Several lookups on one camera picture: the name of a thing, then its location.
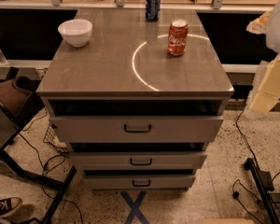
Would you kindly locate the dark side table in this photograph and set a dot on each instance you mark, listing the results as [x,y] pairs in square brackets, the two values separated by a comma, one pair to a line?
[19,103]

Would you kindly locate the top grey drawer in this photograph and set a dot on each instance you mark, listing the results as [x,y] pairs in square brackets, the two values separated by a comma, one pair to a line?
[136,129]

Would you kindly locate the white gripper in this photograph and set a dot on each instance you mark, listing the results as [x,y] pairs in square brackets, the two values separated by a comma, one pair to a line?
[279,32]

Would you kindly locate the black stand base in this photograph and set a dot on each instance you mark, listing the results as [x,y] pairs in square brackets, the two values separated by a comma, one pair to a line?
[264,183]

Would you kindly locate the grey drawer cabinet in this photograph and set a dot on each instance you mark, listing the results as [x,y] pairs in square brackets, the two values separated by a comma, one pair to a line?
[126,70]

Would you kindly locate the white bowl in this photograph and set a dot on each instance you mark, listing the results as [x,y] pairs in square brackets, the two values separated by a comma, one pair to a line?
[76,32]

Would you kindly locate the bottom grey drawer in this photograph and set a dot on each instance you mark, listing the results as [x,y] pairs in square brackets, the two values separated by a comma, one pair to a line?
[97,182]

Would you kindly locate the grey drawer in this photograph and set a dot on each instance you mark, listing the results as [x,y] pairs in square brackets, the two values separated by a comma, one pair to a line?
[136,129]
[97,182]
[189,160]

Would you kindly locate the black and white sneaker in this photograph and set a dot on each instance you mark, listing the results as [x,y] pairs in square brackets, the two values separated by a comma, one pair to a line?
[10,206]

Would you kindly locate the middle grey drawer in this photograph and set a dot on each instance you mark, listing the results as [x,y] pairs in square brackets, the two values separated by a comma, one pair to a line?
[189,160]

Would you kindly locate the blue soda can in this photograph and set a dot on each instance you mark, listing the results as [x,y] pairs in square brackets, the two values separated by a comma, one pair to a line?
[153,9]

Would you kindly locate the red coke can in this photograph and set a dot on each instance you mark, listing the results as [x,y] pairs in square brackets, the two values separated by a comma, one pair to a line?
[177,37]

